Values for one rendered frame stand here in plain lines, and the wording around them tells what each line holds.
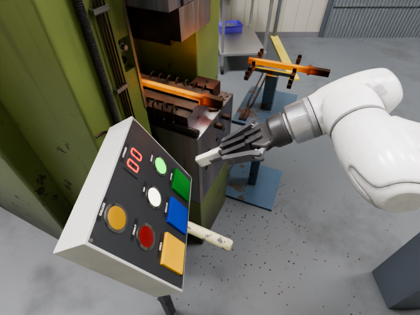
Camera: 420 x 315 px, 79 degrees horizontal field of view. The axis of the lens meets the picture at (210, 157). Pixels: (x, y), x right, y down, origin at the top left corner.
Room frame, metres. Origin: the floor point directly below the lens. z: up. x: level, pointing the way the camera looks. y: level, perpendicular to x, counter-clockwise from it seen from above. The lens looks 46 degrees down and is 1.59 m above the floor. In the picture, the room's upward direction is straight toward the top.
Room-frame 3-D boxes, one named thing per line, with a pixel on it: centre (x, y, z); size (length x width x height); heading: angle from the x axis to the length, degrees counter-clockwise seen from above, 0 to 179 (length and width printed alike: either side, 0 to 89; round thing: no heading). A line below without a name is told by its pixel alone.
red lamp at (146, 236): (0.25, 0.13, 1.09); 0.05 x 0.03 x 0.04; 154
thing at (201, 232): (0.54, 0.11, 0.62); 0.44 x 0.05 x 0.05; 64
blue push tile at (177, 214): (0.35, 0.09, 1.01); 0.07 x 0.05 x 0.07; 179
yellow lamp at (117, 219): (0.25, 0.18, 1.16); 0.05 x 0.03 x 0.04; 154
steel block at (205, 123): (1.04, 0.22, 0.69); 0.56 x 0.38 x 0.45; 64
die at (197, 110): (0.98, 0.23, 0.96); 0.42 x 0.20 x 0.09; 64
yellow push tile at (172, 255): (0.25, 0.09, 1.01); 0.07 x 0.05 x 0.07; 179
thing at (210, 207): (1.04, 0.22, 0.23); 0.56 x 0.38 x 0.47; 64
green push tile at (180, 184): (0.45, 0.09, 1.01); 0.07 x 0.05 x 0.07; 179
